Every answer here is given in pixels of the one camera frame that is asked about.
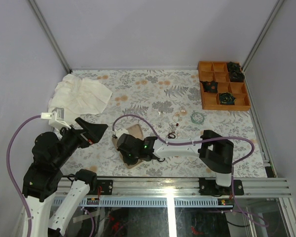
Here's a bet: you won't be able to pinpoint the floral patterned tablecloth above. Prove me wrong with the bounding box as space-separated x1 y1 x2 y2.
62 70 266 178

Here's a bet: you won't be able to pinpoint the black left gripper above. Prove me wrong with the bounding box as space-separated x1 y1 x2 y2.
55 117 110 168

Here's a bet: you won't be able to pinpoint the black fabric flower top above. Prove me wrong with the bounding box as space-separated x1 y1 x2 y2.
226 62 241 71

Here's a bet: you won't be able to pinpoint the beige jewelry box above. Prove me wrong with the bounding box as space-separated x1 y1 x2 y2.
111 123 144 169

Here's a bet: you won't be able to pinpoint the white crumpled cloth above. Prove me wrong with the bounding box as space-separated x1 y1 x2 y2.
48 74 112 124

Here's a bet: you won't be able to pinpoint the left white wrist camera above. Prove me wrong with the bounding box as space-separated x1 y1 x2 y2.
40 108 71 130

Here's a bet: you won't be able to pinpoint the orange wooden divided tray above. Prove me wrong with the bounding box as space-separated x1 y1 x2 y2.
198 61 251 111

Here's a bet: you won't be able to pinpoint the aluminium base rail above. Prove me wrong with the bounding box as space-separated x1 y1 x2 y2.
54 176 292 208

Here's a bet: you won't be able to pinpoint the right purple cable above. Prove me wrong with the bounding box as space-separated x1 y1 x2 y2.
112 114 269 228

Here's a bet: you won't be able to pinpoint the black flower orange dots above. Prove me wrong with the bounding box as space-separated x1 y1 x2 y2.
201 80 218 93

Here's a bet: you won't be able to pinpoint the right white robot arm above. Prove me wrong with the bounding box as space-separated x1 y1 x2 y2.
112 129 234 195

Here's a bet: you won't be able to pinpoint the black fabric flower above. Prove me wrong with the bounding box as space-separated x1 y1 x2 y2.
226 62 241 71
229 70 245 82

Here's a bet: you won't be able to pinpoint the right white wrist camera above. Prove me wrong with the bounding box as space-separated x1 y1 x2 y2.
112 128 130 139

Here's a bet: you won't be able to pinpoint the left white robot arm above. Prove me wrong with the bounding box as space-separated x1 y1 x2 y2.
22 118 108 237

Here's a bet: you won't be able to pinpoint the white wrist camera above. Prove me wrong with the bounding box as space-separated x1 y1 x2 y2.
40 108 71 130
112 128 130 139

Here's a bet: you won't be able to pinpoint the black flower green swirls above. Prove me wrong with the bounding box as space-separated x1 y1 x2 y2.
219 92 236 105

